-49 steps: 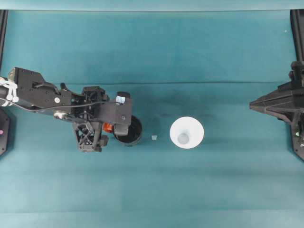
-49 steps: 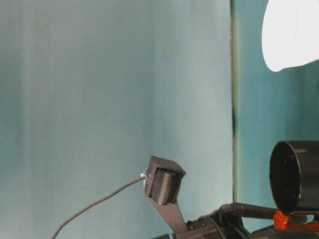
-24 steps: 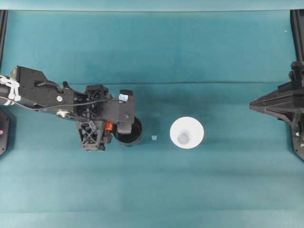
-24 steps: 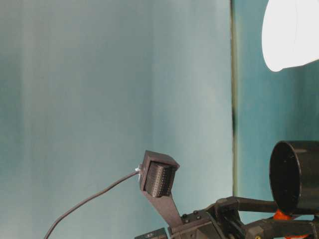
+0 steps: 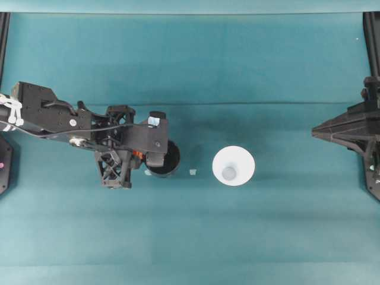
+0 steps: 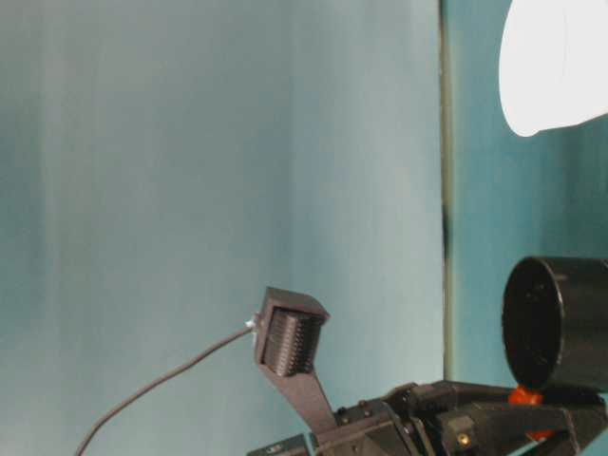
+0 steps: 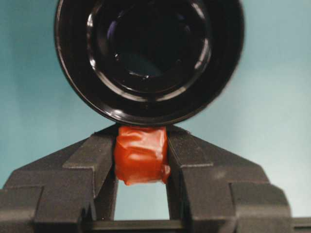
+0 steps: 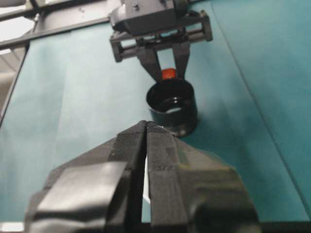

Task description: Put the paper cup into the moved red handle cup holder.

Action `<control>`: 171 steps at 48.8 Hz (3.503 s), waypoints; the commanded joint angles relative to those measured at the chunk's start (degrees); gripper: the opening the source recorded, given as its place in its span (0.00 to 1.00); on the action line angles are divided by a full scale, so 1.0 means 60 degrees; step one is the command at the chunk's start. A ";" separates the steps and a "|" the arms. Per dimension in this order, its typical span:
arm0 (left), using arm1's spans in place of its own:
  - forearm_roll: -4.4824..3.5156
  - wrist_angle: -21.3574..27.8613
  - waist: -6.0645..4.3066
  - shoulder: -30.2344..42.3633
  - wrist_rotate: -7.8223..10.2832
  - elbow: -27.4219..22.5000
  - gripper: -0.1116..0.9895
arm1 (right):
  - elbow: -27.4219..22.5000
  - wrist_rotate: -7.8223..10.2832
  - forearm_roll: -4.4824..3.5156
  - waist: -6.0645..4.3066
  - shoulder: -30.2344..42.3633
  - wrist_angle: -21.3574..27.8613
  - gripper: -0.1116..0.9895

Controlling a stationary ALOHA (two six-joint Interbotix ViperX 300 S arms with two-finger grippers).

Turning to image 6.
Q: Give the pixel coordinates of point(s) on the blue-green table cloth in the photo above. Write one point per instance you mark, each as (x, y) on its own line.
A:
(522, 199)

